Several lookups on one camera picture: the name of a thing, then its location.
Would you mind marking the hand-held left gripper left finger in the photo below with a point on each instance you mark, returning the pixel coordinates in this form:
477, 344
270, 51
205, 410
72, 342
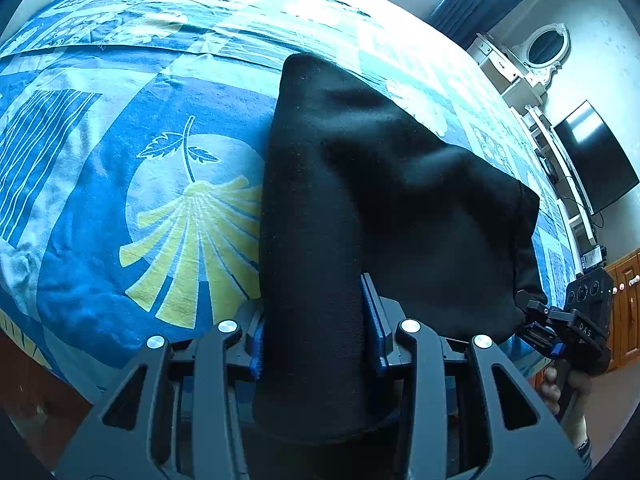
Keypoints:
257, 347

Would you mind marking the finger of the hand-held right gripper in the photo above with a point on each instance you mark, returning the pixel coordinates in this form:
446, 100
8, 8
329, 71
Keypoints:
535, 305
542, 342

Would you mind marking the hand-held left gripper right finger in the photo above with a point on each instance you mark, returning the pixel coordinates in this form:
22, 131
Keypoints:
374, 315

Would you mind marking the black pants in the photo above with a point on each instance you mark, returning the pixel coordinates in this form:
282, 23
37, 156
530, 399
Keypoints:
325, 210

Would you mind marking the person's right forearm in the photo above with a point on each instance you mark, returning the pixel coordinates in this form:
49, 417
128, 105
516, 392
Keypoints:
580, 425

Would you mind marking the person's right hand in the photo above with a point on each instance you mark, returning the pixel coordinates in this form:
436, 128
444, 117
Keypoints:
550, 390

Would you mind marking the brown wooden cabinet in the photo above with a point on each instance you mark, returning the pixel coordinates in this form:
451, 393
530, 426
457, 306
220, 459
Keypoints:
625, 310

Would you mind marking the wristband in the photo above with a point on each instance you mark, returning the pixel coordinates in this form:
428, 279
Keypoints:
583, 445

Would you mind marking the white television stand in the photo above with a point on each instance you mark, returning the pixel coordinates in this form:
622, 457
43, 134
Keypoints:
565, 180

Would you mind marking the black flat television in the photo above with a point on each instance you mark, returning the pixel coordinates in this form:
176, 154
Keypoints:
597, 160

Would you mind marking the blue leaf-print bedsheet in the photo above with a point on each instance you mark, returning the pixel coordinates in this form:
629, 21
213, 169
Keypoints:
75, 210

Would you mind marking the white vanity dresser with mirror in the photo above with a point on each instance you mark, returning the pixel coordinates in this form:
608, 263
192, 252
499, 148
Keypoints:
525, 65

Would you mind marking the blue curtain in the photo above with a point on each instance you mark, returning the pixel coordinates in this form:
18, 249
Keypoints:
490, 0

